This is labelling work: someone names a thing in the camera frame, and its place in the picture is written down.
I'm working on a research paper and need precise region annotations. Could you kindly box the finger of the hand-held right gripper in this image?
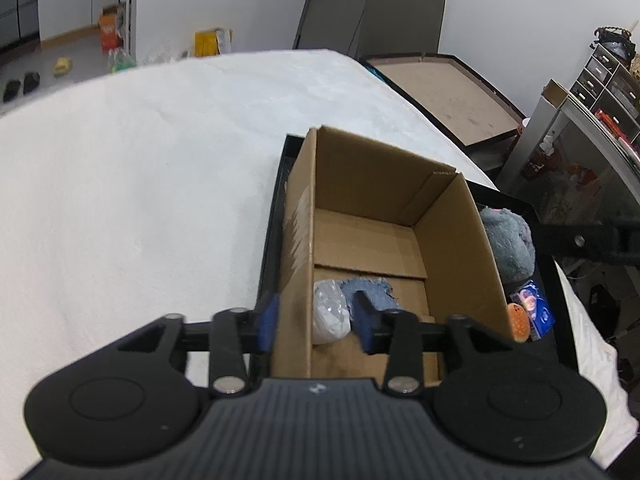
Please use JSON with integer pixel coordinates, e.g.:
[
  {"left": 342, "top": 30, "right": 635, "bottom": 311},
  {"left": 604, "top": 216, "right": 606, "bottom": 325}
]
[{"left": 531, "top": 221, "right": 640, "bottom": 264}]

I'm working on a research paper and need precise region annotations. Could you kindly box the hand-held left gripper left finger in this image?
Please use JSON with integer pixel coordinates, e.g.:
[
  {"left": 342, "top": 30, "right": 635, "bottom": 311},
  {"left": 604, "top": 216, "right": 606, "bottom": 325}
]
[{"left": 100, "top": 291, "right": 281, "bottom": 398}]

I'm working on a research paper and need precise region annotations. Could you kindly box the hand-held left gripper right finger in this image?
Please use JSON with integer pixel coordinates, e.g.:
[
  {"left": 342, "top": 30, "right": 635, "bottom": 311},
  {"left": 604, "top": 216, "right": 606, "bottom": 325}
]
[{"left": 351, "top": 291, "right": 532, "bottom": 397}]

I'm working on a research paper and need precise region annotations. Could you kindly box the grey-blue plush toy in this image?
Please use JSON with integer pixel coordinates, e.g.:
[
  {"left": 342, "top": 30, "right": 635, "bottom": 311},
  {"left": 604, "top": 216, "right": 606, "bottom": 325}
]
[{"left": 480, "top": 206, "right": 537, "bottom": 285}]

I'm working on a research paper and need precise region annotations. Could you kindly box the black shallow tray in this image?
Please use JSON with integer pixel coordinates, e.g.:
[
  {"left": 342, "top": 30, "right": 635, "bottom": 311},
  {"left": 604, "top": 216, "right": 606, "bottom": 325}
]
[{"left": 254, "top": 132, "right": 582, "bottom": 392}]

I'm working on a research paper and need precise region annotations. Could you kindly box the blue tissue pack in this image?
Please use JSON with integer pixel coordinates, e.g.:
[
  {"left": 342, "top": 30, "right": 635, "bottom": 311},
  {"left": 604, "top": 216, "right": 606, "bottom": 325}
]
[{"left": 510, "top": 280, "right": 556, "bottom": 342}]

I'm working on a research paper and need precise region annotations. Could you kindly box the orange burger plush toy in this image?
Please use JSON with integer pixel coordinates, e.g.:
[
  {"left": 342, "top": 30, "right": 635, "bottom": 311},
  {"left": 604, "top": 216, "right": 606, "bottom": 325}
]
[{"left": 507, "top": 301, "right": 532, "bottom": 344}]

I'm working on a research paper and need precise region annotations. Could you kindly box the brown cardboard box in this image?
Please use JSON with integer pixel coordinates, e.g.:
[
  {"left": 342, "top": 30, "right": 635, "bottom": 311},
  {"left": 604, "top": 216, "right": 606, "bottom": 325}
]
[{"left": 270, "top": 125, "right": 517, "bottom": 382}]

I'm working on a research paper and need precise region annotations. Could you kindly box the white crumpled soft bag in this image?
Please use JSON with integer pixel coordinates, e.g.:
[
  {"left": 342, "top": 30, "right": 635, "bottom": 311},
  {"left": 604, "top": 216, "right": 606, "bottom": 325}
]
[{"left": 312, "top": 280, "right": 351, "bottom": 346}]

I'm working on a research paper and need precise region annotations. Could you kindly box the blue denim cloth scrap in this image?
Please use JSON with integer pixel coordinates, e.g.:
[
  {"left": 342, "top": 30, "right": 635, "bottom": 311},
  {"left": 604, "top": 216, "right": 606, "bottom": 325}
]
[{"left": 340, "top": 276, "right": 404, "bottom": 314}]

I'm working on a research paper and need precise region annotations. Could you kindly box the grey-legged desk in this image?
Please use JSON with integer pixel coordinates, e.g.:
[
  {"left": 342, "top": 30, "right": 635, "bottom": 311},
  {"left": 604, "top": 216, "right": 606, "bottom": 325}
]
[{"left": 497, "top": 80, "right": 640, "bottom": 231}]

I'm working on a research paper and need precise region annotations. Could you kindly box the red paper roll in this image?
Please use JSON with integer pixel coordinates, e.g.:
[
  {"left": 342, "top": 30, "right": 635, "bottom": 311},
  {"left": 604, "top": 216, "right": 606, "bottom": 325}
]
[{"left": 595, "top": 109, "right": 640, "bottom": 149}]

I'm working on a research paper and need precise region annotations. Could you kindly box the grey drawer organiser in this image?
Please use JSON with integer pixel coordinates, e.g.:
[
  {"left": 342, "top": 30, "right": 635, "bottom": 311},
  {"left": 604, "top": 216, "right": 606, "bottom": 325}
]
[{"left": 570, "top": 42, "right": 640, "bottom": 127}]

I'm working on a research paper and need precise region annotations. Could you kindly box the black-framed brown board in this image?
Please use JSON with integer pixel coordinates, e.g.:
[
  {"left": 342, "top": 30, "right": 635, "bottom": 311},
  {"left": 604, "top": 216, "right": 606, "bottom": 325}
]
[{"left": 359, "top": 52, "right": 527, "bottom": 157}]

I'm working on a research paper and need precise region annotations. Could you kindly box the black woven bag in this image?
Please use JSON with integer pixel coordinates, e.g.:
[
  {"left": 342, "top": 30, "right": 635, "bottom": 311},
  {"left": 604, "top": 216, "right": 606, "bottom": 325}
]
[{"left": 593, "top": 26, "right": 637, "bottom": 61}]

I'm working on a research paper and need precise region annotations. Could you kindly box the yellow paper bag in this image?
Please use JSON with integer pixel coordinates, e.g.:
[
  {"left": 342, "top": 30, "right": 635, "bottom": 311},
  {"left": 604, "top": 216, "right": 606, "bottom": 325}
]
[{"left": 194, "top": 27, "right": 234, "bottom": 58}]

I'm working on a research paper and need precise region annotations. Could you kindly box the green plastic bag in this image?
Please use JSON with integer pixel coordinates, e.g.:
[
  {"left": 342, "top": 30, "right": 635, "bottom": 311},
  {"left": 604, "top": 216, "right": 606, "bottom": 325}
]
[{"left": 107, "top": 47, "right": 137, "bottom": 74}]

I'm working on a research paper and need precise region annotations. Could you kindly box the orange carton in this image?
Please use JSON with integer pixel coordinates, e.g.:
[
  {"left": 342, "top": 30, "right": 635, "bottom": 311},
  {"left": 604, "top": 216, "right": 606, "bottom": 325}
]
[{"left": 98, "top": 5, "right": 127, "bottom": 53}]

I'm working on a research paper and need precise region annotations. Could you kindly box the white narrow rack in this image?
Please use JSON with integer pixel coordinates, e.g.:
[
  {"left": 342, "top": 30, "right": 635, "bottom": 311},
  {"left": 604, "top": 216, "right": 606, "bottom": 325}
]
[{"left": 117, "top": 0, "right": 139, "bottom": 57}]

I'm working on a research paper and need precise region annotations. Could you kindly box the black-framed glass door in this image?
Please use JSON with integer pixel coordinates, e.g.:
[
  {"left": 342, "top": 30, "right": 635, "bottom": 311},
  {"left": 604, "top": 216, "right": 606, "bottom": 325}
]
[{"left": 0, "top": 0, "right": 40, "bottom": 54}]

